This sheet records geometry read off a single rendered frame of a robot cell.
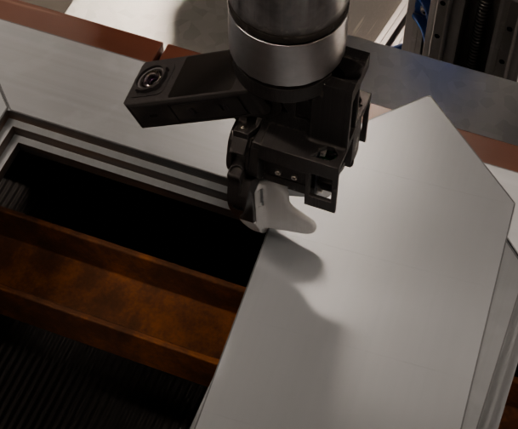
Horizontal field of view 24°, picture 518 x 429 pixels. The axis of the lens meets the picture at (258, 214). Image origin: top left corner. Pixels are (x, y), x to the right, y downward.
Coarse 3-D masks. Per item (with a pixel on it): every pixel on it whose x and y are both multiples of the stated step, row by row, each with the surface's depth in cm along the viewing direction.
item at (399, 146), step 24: (384, 120) 103; (408, 120) 103; (360, 144) 101; (384, 144) 101; (408, 144) 101; (432, 144) 101; (456, 144) 101; (384, 168) 100; (408, 168) 100; (432, 168) 100; (456, 168) 100; (480, 168) 100; (480, 192) 99; (504, 192) 99
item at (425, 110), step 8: (424, 96) 104; (408, 104) 104; (416, 104) 104; (424, 104) 104; (432, 104) 104; (392, 112) 103; (400, 112) 103; (408, 112) 103; (416, 112) 103; (424, 112) 103; (432, 112) 103; (440, 112) 103; (416, 120) 103; (424, 120) 103; (432, 120) 103; (440, 120) 103; (448, 120) 103; (448, 128) 102; (456, 128) 102
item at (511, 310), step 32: (0, 128) 104; (32, 128) 104; (64, 128) 103; (0, 160) 103; (64, 160) 104; (96, 160) 103; (128, 160) 102; (160, 160) 101; (160, 192) 102; (192, 192) 101; (224, 192) 100; (512, 256) 95; (512, 288) 94; (512, 320) 93; (480, 352) 91; (512, 352) 93; (480, 384) 89; (480, 416) 88
